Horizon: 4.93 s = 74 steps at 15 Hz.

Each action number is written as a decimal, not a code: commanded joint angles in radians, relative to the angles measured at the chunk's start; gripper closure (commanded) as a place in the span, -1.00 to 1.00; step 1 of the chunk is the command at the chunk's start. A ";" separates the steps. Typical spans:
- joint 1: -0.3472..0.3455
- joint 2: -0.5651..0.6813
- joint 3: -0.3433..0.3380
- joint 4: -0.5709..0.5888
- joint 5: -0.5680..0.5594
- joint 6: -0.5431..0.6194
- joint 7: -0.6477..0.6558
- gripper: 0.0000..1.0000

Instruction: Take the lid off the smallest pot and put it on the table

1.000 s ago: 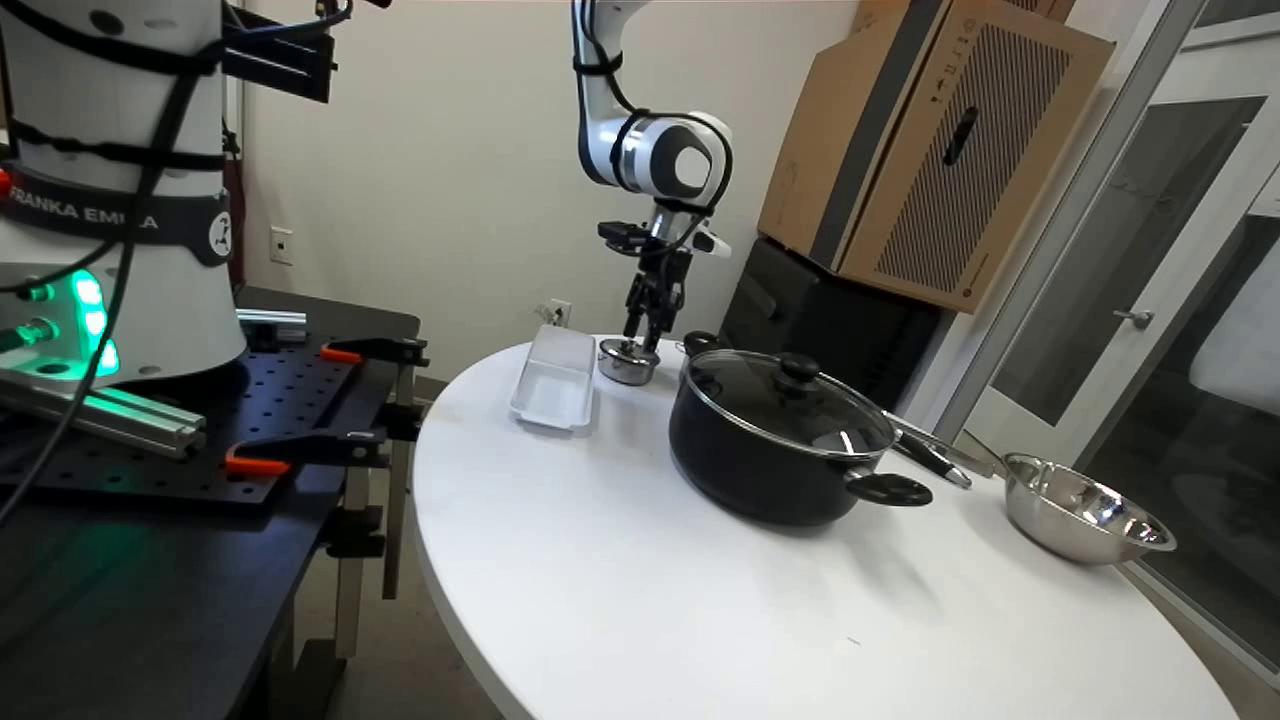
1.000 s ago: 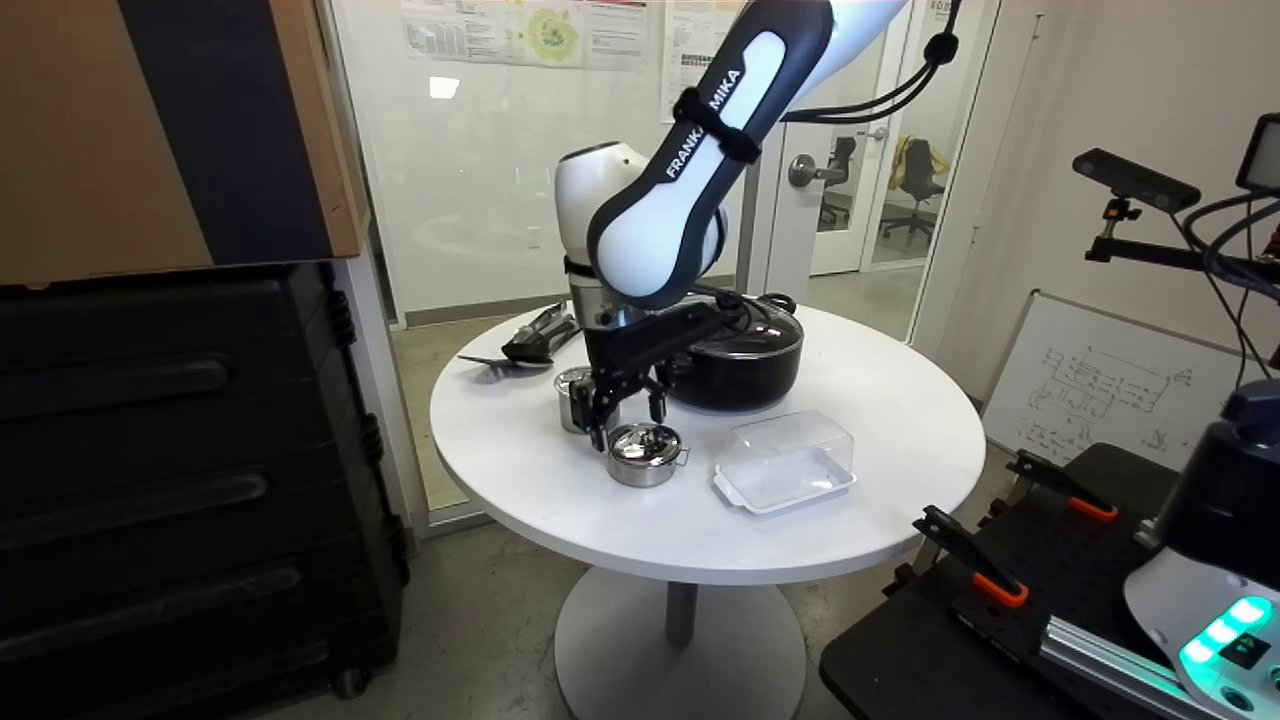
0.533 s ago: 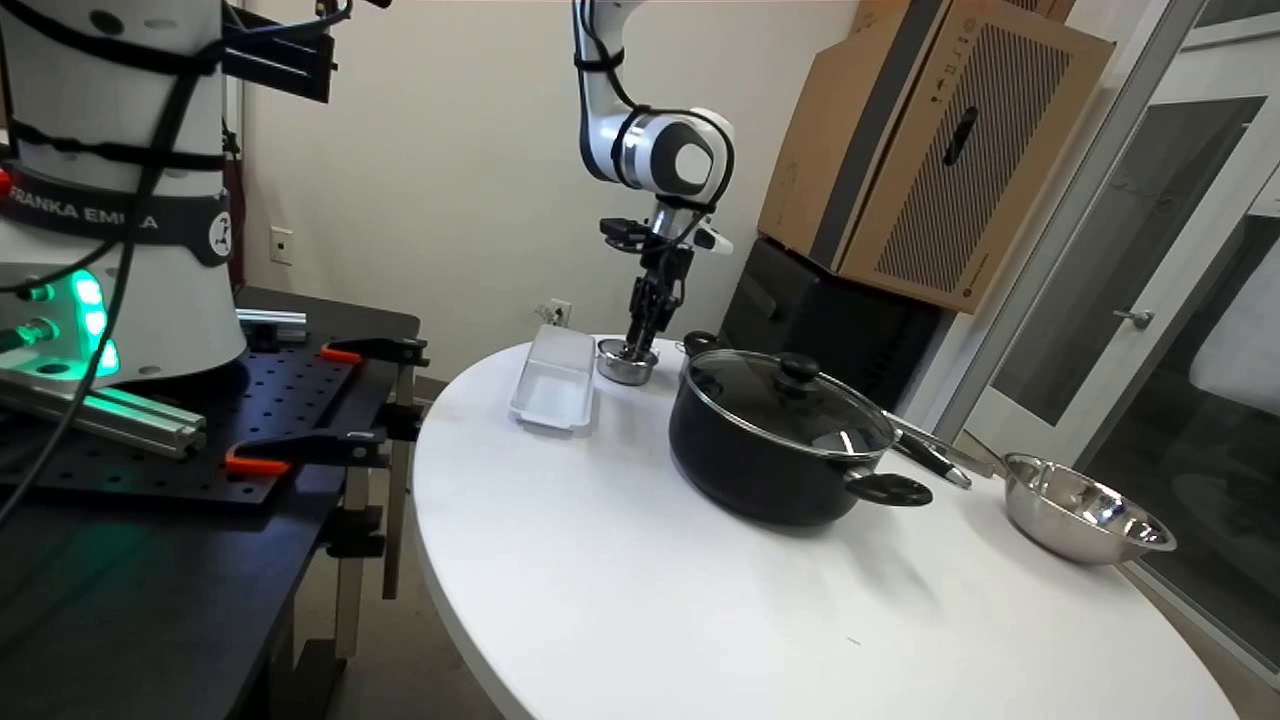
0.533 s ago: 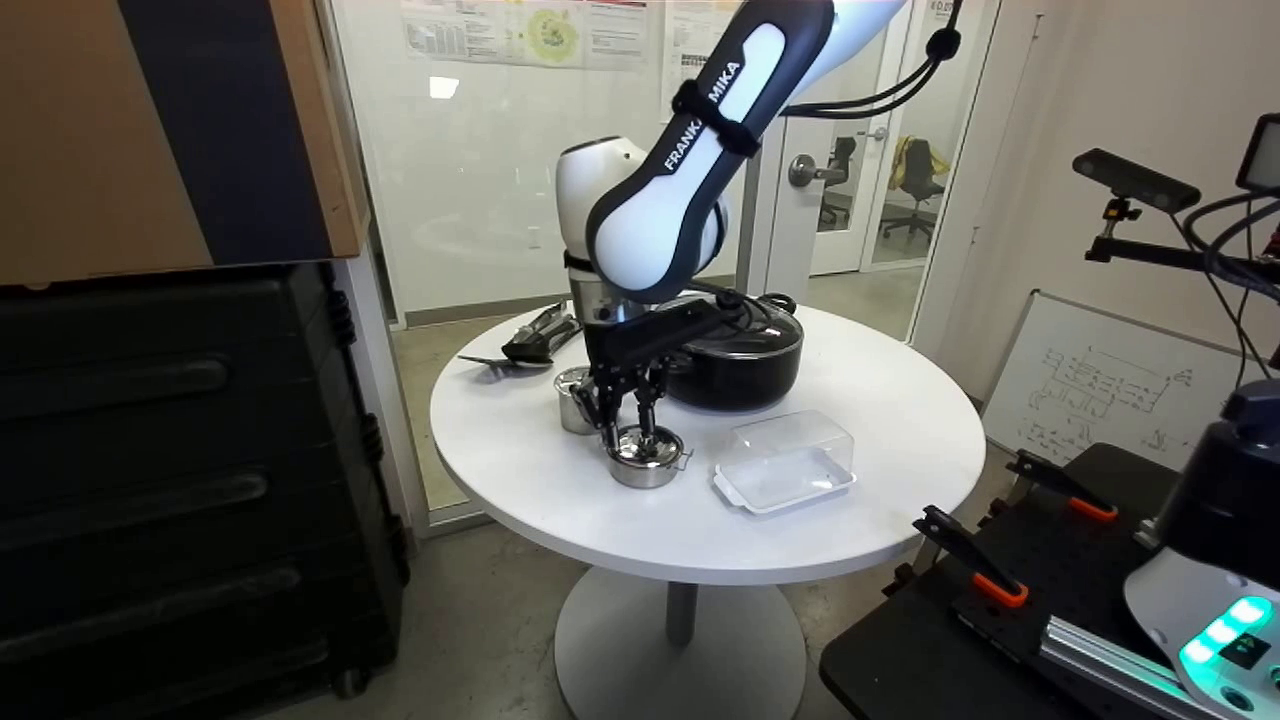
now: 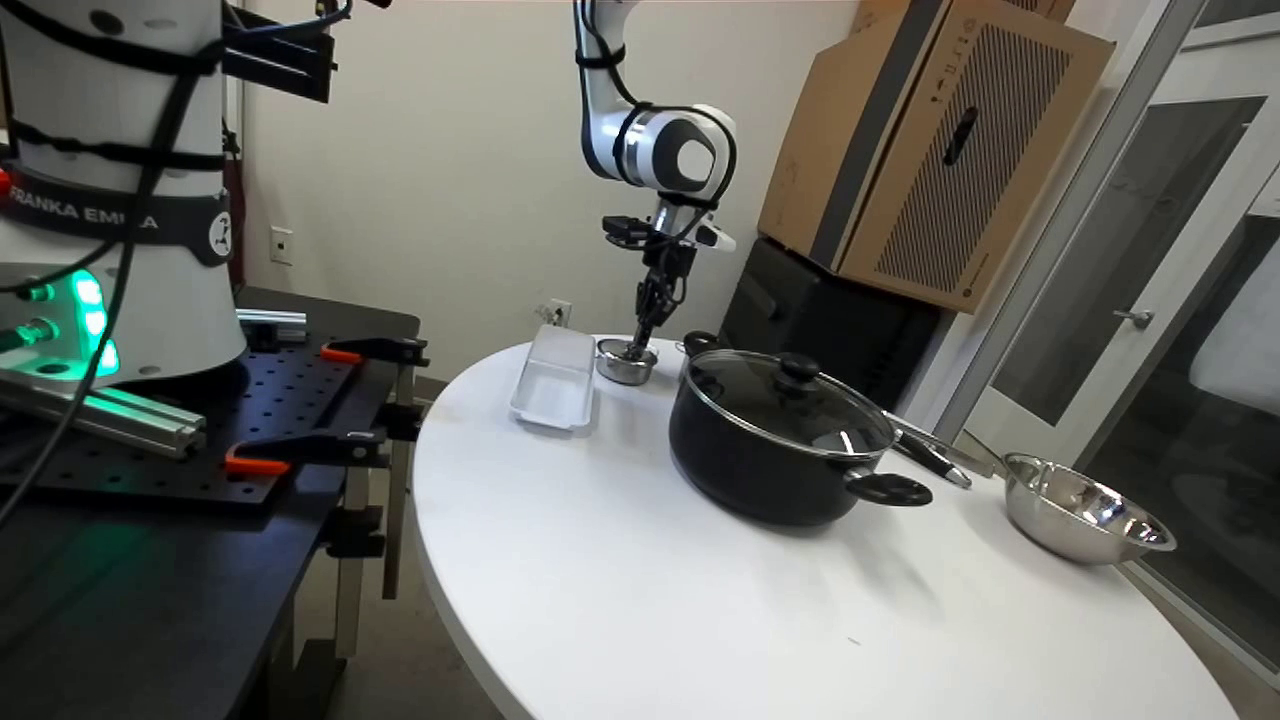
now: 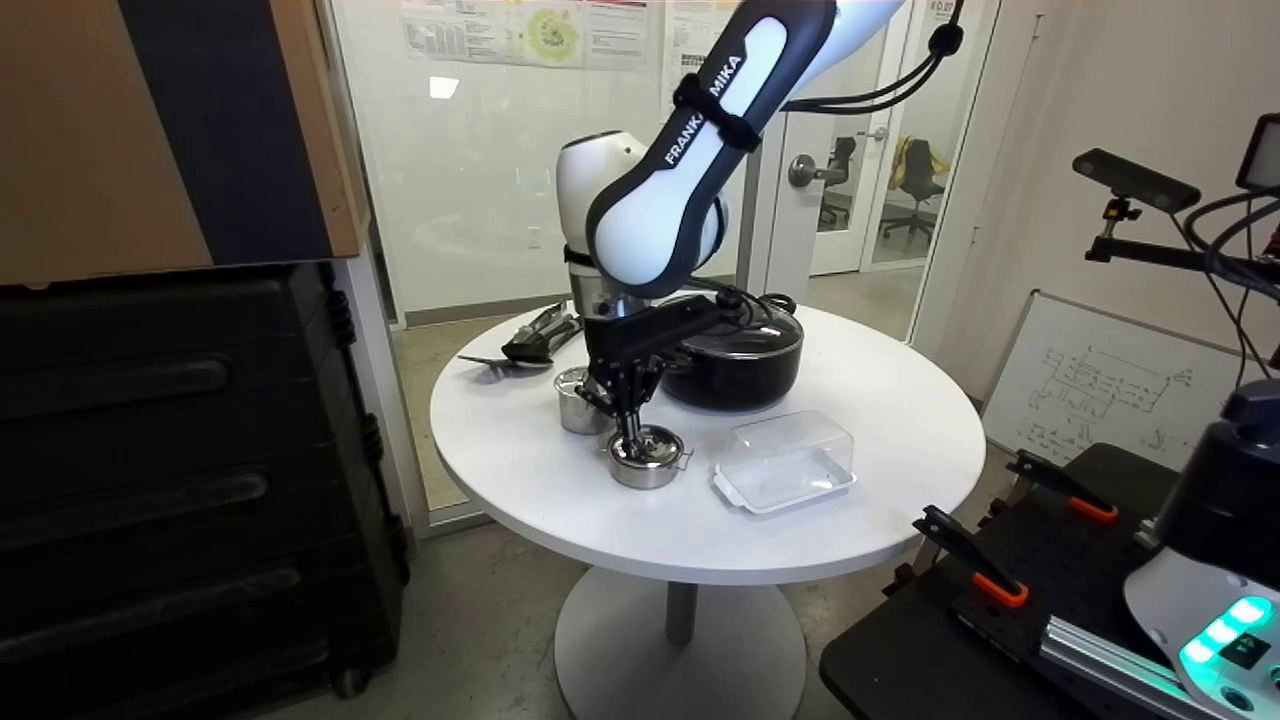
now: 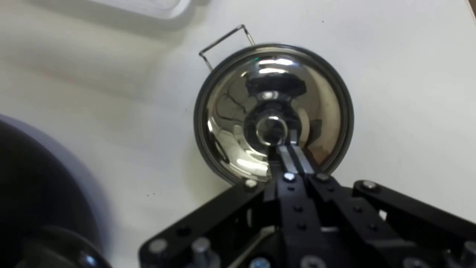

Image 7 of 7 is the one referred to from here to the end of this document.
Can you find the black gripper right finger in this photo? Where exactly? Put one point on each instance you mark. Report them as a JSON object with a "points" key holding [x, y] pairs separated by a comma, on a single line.
{"points": [[377, 224]]}

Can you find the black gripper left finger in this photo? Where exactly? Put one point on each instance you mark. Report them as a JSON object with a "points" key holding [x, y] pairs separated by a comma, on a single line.
{"points": [[292, 218]]}

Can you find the small steel pot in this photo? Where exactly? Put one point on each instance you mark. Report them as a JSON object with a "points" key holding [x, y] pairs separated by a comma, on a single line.
{"points": [[200, 118]]}

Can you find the large black pot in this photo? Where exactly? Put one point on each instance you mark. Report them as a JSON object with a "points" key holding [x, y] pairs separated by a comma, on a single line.
{"points": [[67, 250]]}

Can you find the clear plastic container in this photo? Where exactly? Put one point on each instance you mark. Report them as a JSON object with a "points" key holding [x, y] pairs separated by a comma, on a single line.
{"points": [[149, 6]]}

